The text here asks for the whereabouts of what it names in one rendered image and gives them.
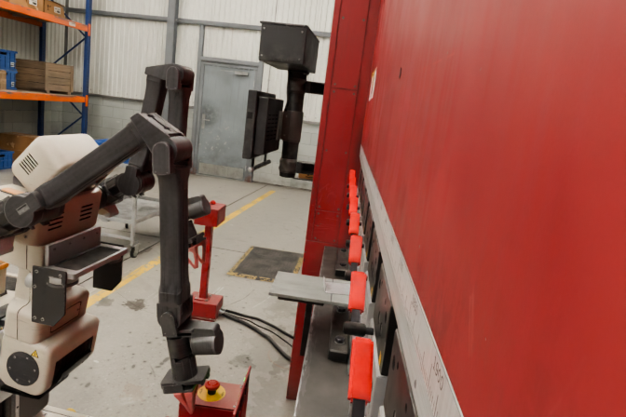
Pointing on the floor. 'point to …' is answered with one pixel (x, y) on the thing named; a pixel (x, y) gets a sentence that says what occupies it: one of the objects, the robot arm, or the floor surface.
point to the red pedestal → (203, 310)
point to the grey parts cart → (131, 212)
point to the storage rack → (45, 35)
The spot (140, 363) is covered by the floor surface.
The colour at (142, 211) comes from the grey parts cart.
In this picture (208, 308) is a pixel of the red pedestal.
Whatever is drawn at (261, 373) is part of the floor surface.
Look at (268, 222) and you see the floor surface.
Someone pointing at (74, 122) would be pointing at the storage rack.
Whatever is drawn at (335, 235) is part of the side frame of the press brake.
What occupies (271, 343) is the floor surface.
